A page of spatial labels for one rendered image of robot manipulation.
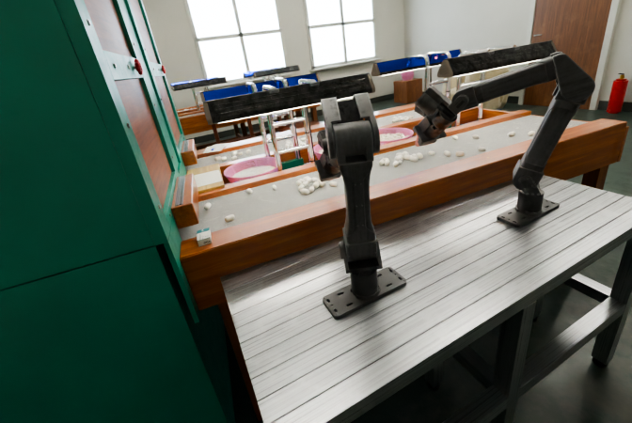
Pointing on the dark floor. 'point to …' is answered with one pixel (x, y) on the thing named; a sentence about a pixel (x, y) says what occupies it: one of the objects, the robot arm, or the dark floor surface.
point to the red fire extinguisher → (617, 95)
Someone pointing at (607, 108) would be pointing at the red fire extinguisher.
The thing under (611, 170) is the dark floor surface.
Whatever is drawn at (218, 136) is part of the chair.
